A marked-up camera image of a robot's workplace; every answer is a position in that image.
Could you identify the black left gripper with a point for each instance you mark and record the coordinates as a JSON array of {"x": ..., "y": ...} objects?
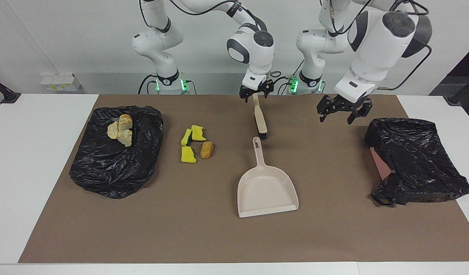
[{"x": 345, "y": 104}]

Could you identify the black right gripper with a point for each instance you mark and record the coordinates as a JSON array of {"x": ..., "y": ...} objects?
[{"x": 256, "y": 90}]

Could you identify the beige hand brush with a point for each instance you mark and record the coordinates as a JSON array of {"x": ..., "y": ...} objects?
[{"x": 260, "y": 114}]

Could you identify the brown oval bread roll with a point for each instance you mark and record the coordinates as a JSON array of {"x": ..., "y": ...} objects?
[{"x": 206, "y": 150}]

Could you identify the yellow and green sponge piece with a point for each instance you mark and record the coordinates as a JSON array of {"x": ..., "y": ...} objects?
[{"x": 186, "y": 137}]

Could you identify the beige plastic dustpan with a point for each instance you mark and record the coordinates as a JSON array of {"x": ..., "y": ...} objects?
[{"x": 267, "y": 191}]

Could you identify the striped orange croissant piece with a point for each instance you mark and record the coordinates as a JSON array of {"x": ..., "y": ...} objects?
[
  {"x": 112, "y": 130},
  {"x": 125, "y": 122}
]

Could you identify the pale bread piece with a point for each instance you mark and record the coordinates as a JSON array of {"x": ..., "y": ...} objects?
[{"x": 125, "y": 138}]

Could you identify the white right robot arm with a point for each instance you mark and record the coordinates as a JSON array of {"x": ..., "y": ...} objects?
[{"x": 158, "y": 38}]

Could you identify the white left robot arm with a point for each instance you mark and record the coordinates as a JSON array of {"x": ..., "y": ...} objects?
[{"x": 379, "y": 49}]

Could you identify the pink bin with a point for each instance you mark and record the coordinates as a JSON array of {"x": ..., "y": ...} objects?
[{"x": 379, "y": 164}]

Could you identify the black trash bag on pink bin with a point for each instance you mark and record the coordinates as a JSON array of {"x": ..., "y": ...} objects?
[{"x": 418, "y": 160}]

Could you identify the black trash bag lined bin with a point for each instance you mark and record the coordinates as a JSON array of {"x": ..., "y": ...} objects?
[{"x": 116, "y": 168}]

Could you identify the dark blue partition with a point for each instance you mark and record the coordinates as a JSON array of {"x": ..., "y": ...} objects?
[{"x": 463, "y": 65}]

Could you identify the brown table mat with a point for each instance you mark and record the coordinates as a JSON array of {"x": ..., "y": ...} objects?
[{"x": 234, "y": 236}]

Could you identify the black camera stand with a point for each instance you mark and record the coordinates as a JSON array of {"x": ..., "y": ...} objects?
[
  {"x": 463, "y": 93},
  {"x": 3, "y": 93}
]

